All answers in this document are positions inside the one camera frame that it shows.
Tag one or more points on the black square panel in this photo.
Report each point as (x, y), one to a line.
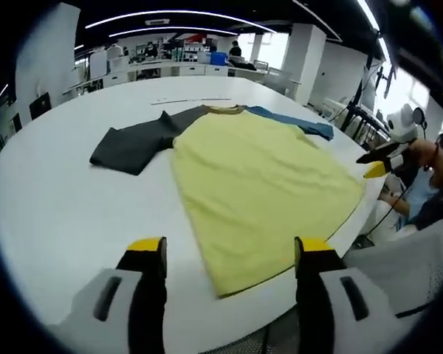
(40, 106)

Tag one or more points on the person's dark clothing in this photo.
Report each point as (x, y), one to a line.
(439, 206)

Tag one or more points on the grey mesh chair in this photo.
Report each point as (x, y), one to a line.
(402, 265)

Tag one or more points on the white office chair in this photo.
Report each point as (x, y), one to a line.
(278, 79)

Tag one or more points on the ceiling air vent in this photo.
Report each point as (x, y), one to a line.
(157, 22)

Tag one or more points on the person's right hand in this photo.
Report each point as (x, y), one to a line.
(422, 153)

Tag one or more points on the black metal stand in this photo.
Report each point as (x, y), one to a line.
(358, 110)

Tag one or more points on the white table socket strip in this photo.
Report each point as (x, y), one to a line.
(192, 100)

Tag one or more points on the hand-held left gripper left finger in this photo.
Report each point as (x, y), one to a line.
(144, 295)

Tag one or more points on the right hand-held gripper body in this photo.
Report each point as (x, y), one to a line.
(404, 123)

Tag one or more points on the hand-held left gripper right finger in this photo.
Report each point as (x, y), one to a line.
(314, 295)

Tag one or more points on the white cabinet counter row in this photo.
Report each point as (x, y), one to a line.
(192, 70)

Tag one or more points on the yellow garment with dark sleeves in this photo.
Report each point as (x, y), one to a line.
(258, 184)

